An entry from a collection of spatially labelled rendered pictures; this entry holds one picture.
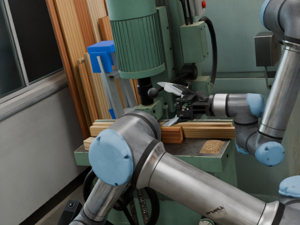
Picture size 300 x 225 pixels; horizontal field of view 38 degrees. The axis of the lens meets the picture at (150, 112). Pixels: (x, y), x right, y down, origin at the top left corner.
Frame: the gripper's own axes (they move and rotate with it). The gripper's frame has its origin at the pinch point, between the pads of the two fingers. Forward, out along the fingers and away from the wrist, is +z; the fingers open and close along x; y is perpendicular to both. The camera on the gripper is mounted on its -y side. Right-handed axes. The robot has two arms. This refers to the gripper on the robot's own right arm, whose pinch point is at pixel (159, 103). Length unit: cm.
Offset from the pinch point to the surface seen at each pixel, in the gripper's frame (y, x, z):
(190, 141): -13.3, 18.8, -5.2
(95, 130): -16.3, 16.4, 37.7
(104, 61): -77, -2, 64
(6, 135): -64, 40, 133
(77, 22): -132, -20, 112
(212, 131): -16.2, 15.9, -13.0
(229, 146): -12.5, 20.1, -20.1
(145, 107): -12.3, 5.2, 11.3
